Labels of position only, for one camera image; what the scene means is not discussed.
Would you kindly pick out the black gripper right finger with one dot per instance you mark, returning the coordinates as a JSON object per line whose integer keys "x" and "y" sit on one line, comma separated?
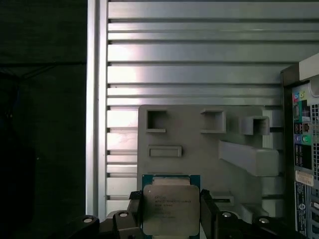
{"x": 229, "y": 229}

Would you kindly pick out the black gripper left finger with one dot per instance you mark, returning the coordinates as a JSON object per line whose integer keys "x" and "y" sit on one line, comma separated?
{"x": 119, "y": 229}

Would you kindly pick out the silver CPU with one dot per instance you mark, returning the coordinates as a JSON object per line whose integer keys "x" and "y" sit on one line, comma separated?
{"x": 170, "y": 206}

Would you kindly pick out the grey parts rack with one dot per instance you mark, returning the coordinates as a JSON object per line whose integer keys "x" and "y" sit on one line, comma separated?
{"x": 199, "y": 154}

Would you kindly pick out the black PC case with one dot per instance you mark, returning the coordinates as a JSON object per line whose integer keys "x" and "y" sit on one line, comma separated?
{"x": 286, "y": 124}

